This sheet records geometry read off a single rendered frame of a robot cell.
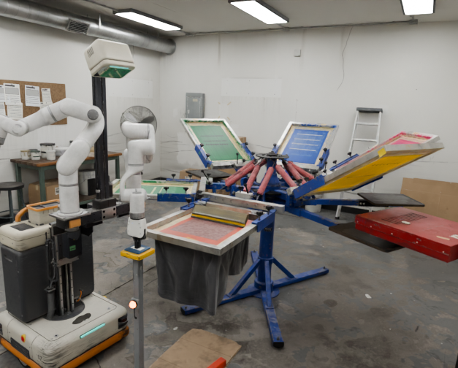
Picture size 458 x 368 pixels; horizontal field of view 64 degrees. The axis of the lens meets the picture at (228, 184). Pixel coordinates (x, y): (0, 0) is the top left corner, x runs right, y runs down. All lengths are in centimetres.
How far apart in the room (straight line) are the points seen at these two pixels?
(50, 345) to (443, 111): 566
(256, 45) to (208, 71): 106
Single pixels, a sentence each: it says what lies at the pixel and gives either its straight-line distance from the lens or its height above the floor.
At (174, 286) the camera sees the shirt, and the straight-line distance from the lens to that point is 238.
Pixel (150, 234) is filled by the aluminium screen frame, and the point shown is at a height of 98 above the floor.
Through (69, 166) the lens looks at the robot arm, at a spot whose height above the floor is 141.
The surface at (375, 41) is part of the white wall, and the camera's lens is 647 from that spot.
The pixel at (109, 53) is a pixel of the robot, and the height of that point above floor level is 196.
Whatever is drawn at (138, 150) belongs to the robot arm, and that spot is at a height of 149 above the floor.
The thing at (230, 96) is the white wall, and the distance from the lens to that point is 715.
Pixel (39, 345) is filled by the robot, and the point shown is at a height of 26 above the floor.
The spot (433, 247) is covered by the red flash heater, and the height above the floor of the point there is 107.
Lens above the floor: 174
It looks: 12 degrees down
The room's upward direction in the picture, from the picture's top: 2 degrees clockwise
